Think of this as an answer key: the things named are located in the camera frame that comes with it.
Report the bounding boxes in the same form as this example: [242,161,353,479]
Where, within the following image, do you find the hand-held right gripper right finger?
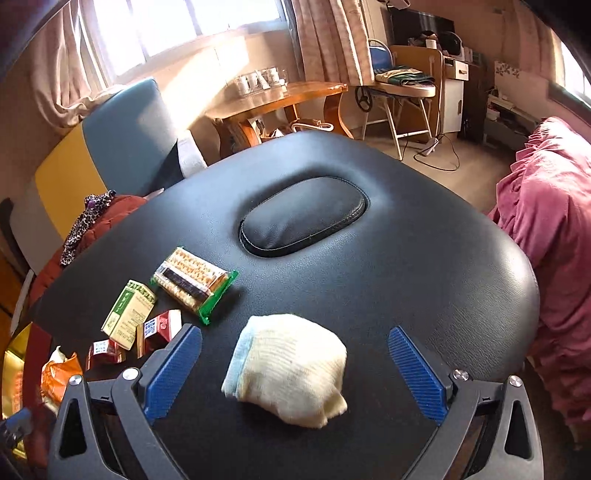
[388,326,544,480]

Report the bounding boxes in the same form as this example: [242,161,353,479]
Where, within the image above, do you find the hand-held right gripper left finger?
[47,323,204,480]

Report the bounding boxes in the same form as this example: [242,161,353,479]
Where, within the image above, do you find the red and white small box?
[136,309,184,359]

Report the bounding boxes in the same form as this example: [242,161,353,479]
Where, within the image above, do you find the small red shiny packet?
[87,339,126,370]

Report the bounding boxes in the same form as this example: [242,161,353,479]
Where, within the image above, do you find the green and cream carton box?
[101,279,158,349]

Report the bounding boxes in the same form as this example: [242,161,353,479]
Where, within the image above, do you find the cracker packet with green edge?
[151,246,239,327]

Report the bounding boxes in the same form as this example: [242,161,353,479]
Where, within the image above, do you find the orange snack bag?
[41,346,84,414]

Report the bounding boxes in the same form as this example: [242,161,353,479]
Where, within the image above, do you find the black padded massage table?
[28,130,541,480]

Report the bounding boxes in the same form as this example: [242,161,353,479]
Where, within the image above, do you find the gold shiny bag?
[2,322,47,418]

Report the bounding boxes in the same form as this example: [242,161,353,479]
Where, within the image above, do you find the rust red jacket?
[28,194,148,305]

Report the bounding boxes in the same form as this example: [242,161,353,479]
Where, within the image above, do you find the leopard print cloth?
[60,190,117,267]

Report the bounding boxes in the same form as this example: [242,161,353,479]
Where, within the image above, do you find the pink ruffled bedspread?
[488,116,591,450]

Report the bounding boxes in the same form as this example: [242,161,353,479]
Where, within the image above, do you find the black oval face cushion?
[239,174,370,257]

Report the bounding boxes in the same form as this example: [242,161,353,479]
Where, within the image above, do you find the blue yellow grey sofa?
[9,77,208,273]

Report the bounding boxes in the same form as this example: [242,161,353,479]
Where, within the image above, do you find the white folding chair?
[355,39,437,161]

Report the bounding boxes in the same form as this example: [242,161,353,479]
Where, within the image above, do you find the wooden curved side table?
[205,81,354,158]

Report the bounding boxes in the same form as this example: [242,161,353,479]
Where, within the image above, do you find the folded green patterned cloth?
[374,67,435,88]

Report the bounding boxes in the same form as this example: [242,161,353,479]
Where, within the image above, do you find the clear tray of cups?
[233,67,289,97]

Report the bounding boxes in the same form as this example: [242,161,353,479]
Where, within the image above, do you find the beige checked curtain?
[291,0,377,86]
[28,0,109,130]

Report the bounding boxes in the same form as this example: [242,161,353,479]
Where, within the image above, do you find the black monitor screen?
[390,8,455,49]

